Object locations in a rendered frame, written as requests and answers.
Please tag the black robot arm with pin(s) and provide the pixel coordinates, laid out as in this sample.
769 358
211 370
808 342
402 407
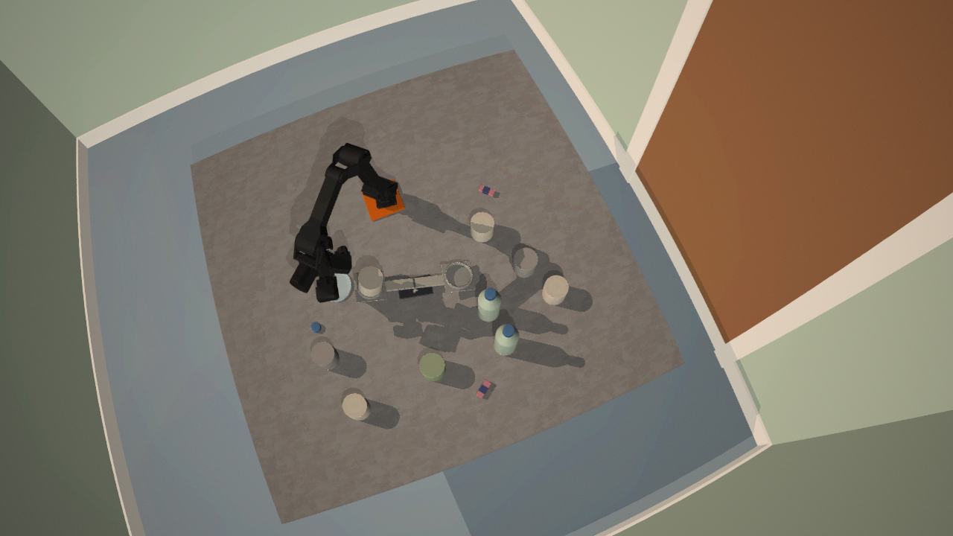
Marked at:
313 235

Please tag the beige cylinder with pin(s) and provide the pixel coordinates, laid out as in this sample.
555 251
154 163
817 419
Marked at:
555 289
482 226
356 406
370 281

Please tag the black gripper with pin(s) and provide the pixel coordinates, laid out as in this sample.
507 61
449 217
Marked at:
326 286

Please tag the grey cylinder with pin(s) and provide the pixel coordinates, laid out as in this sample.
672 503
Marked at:
525 262
325 355

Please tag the grey balance beam with pans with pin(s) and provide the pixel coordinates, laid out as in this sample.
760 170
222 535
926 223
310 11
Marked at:
455 277

